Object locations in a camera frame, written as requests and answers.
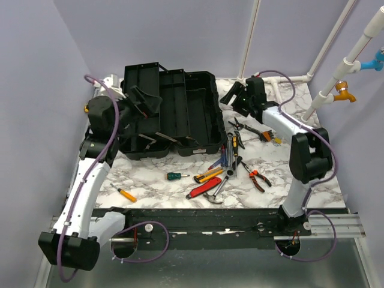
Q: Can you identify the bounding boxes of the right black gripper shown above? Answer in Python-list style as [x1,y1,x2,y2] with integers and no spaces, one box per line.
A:
[220,82,253,118]

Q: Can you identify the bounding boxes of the black plastic toolbox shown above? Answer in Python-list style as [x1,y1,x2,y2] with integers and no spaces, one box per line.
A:
[119,62,226,160]

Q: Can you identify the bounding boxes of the orange hex key set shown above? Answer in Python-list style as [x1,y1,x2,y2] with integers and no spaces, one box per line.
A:
[260,130,274,142]

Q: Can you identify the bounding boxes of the orange pipe tap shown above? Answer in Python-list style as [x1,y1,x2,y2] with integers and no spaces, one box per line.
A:
[334,80,356,103]

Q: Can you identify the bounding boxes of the steel claw hammer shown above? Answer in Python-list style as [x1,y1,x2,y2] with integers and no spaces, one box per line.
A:
[203,176,230,205]

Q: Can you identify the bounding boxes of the orange handled screwdriver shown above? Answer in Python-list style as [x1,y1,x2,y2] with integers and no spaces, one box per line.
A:
[110,183,137,203]

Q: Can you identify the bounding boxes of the orange black pliers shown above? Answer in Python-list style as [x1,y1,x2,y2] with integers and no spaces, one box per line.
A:
[241,161,272,193]

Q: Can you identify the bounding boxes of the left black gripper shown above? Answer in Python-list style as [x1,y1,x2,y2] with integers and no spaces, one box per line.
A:
[109,85,160,137]

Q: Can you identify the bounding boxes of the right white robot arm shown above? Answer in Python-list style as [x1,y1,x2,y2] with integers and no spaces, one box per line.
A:
[220,77,333,235]

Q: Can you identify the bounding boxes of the black yellow wire stripper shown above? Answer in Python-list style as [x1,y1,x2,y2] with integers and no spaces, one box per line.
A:
[228,117,262,137]

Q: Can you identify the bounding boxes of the blue clear-handled screwdriver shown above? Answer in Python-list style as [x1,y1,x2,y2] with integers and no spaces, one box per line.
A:
[208,145,228,170]

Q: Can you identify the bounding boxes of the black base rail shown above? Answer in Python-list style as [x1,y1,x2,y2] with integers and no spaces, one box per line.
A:
[59,206,352,250]

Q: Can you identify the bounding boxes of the green stubby screwdriver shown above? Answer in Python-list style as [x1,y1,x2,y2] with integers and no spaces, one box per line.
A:
[166,172,190,181]

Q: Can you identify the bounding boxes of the yellow utility knife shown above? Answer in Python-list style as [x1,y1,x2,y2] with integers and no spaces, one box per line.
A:
[193,167,225,184]

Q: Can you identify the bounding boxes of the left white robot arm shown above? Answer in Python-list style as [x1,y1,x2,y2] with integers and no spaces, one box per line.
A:
[38,74,162,282]

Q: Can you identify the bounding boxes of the ratchet wrench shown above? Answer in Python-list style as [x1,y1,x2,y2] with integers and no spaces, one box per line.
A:
[226,156,242,178]

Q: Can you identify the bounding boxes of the aluminium frame rail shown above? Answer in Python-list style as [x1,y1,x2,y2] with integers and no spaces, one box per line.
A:
[46,214,367,241]

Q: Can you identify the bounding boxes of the blue pipe fitting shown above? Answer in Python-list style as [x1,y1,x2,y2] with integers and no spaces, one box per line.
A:
[360,47,384,71]

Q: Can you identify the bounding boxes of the white pvc pipe frame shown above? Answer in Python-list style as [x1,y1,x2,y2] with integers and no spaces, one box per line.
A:
[236,1,383,121]

